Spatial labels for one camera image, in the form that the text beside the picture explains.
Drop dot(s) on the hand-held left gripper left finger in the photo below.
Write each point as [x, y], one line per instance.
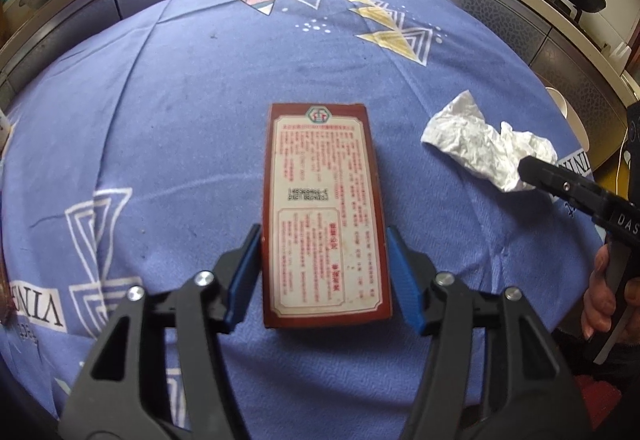
[245, 270]

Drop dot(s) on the white socket box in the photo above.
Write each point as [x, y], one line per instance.
[620, 57]

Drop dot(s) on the person's right hand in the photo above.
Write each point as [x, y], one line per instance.
[597, 290]

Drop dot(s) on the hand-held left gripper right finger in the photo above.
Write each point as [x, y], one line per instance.
[406, 281]

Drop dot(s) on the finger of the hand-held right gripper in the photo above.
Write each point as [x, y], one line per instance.
[555, 180]

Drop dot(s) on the blue printed tablecloth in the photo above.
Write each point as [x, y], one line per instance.
[200, 120]

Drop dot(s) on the red box with white label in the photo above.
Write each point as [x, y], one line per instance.
[327, 220]

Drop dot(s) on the white tissue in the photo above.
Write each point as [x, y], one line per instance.
[480, 140]

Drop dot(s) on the brown packet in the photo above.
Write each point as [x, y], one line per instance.
[5, 285]

